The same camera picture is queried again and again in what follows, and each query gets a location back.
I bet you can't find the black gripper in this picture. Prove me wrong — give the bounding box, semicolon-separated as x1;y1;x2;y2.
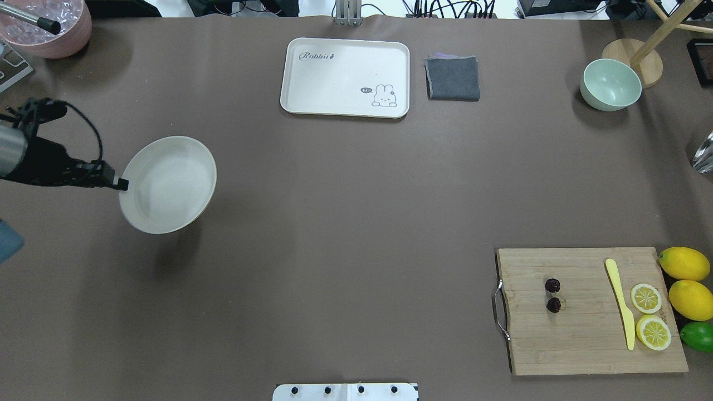
4;98;129;191

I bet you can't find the beige shallow plate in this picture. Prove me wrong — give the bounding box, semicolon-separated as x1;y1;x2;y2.
118;135;217;234

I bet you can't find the cream rabbit tray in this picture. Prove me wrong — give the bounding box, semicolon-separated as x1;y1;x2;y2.
280;37;411;119

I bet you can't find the white cup rack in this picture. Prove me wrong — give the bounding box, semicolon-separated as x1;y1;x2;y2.
1;39;34;93

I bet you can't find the pink bowl with ice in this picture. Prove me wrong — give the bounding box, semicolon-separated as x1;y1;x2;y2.
1;1;92;59

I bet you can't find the grey folded cloth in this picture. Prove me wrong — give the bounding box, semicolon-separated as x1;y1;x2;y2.
424;54;481;102

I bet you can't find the bamboo cutting board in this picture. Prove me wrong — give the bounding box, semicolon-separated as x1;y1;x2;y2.
492;248;688;376

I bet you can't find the mint green bowl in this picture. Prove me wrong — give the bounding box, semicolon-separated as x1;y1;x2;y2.
579;58;643;111

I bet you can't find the yellow plastic knife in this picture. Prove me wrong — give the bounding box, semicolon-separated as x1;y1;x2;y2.
604;257;636;352

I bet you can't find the wooden cup stand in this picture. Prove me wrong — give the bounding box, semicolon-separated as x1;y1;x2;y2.
601;1;712;89

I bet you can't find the lemon slice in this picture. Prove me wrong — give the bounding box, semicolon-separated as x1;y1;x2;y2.
631;283;662;315
635;314;672;352

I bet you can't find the yellow lemon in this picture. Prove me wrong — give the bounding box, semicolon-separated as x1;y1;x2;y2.
668;280;712;321
658;246;711;281

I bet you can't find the steel scoop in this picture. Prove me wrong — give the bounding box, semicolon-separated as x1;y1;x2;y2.
691;131;713;174

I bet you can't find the black wine glass rack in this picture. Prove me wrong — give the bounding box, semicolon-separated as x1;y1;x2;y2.
686;38;712;87

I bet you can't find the green lime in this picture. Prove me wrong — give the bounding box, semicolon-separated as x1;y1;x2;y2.
680;321;712;353

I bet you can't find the aluminium frame post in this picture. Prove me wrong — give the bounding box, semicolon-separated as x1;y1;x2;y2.
334;0;363;26

